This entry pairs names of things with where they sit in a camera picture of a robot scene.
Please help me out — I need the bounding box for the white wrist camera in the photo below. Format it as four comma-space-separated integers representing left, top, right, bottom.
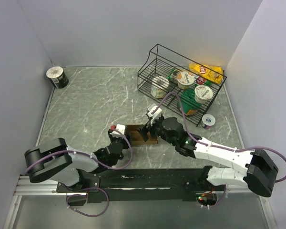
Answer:
146, 104, 162, 126
109, 124, 126, 137

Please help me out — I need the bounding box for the aluminium rail frame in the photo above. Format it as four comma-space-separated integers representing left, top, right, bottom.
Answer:
3, 176, 277, 229

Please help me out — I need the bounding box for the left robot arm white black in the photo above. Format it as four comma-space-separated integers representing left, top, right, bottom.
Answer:
24, 134, 132, 192

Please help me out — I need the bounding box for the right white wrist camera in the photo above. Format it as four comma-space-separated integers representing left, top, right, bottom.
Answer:
146, 104, 162, 126

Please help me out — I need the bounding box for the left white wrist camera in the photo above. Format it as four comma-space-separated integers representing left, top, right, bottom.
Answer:
109, 124, 126, 137

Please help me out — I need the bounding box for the yellow chips bag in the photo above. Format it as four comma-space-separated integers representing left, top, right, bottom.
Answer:
189, 63, 224, 84

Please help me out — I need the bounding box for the purple cable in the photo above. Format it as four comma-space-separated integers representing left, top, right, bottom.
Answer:
25, 133, 134, 217
151, 91, 286, 209

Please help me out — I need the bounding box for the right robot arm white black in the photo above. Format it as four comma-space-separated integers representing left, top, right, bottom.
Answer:
137, 117, 278, 198

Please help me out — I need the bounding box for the black wire basket rack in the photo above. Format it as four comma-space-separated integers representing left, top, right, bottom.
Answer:
137, 44, 226, 125

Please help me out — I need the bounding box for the brown cardboard box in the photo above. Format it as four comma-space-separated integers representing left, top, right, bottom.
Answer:
125, 124, 158, 146

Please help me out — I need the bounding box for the small blue white cup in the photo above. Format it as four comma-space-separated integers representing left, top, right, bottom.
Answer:
201, 114, 216, 129

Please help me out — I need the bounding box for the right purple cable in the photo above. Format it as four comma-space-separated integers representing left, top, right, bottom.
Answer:
151, 91, 286, 209

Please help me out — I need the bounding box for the red green snack packet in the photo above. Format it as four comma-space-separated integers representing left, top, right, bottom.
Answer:
167, 68, 211, 86

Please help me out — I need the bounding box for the black chip can white lid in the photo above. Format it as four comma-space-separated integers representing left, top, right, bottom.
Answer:
46, 66, 69, 89

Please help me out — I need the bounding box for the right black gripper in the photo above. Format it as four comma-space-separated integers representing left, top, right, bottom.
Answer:
137, 115, 177, 146

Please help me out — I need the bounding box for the yogurt cup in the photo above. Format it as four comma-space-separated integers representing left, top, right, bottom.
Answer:
177, 71, 195, 89
194, 85, 214, 104

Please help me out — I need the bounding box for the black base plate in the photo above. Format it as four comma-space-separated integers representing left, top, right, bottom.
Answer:
56, 166, 225, 203

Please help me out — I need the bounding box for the wrapped toilet paper roll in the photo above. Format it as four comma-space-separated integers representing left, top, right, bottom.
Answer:
151, 76, 169, 99

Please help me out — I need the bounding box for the yogurt cup lower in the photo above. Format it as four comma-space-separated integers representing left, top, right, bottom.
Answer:
194, 85, 214, 104

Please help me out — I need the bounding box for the green snack package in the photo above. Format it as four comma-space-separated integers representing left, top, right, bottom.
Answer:
177, 88, 201, 116

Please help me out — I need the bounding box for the yogurt cup upper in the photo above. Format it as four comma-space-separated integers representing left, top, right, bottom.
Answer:
177, 71, 195, 89

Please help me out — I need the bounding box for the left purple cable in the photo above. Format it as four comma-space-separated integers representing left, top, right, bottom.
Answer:
25, 133, 134, 217

